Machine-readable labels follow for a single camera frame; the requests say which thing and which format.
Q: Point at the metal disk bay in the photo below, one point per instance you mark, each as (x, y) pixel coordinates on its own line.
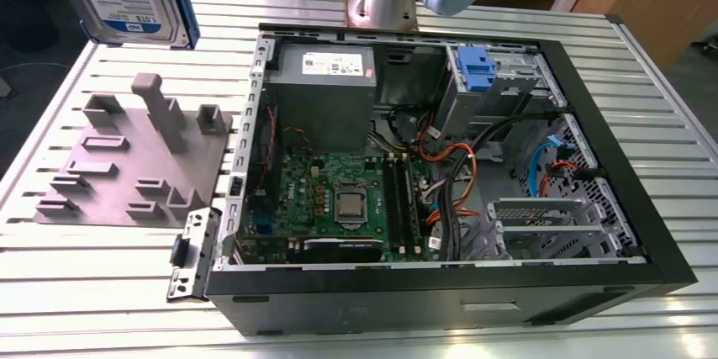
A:
(550, 228)

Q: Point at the black CPU socket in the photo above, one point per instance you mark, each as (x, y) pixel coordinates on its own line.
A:
(350, 186)

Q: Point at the green motherboard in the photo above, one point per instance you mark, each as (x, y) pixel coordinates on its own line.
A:
(303, 174)

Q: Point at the silver CPU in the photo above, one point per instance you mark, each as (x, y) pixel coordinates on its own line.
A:
(350, 204)

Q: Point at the black RAM slot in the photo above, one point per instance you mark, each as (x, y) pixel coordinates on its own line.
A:
(412, 207)
(394, 203)

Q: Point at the grey power supply unit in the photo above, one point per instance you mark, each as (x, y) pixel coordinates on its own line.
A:
(319, 111)

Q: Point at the black graphics card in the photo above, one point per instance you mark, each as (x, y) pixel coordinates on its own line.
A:
(336, 249)

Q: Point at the metal optical drive cage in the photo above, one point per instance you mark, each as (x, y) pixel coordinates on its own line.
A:
(482, 107)

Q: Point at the blue drive latch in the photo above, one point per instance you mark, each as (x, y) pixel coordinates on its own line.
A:
(475, 69)

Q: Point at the black open PC case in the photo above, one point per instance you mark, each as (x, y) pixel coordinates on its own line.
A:
(392, 304)

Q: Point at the grey parts rack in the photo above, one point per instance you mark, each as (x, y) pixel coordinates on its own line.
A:
(145, 165)

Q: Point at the metal card retention bracket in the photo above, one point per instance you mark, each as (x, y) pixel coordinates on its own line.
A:
(193, 249)

